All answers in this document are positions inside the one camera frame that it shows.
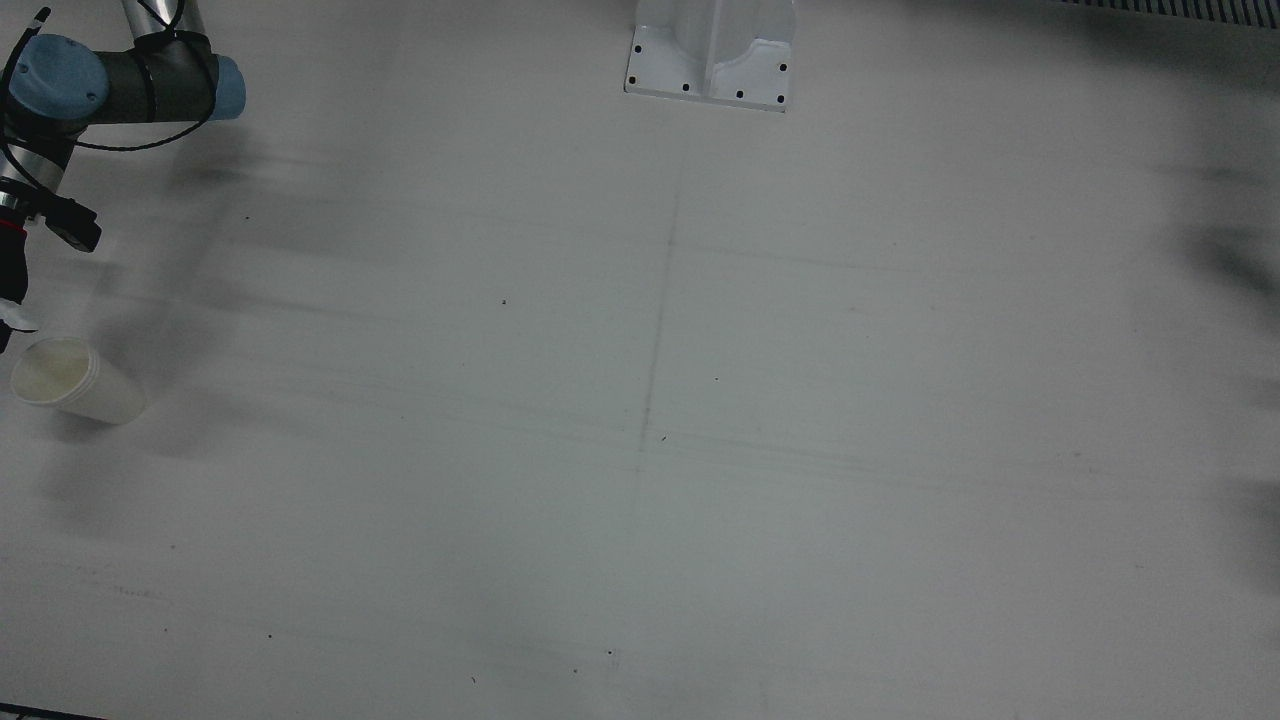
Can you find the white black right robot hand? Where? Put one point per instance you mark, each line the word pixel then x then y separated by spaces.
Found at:
pixel 12 270

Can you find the white paper cup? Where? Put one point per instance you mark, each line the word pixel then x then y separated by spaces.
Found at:
pixel 80 385

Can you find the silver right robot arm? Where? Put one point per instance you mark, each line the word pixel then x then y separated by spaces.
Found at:
pixel 150 85

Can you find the white table cover sheet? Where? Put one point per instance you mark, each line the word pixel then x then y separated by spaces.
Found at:
pixel 640 400

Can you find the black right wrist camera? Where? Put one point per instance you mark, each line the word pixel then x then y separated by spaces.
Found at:
pixel 75 225

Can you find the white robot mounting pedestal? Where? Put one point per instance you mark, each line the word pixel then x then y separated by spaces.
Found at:
pixel 715 60

